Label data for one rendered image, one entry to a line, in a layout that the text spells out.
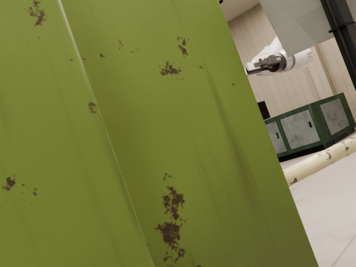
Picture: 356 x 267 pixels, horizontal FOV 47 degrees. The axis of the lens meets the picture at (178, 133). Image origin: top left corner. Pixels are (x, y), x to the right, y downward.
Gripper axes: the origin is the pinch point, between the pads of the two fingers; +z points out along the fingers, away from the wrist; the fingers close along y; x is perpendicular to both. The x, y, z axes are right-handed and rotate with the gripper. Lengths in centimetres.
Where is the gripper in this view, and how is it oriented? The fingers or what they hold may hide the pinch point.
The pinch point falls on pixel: (245, 69)
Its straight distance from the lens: 165.6
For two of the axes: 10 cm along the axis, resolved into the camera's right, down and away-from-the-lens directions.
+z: -7.7, 2.4, -5.9
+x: -3.4, -9.4, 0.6
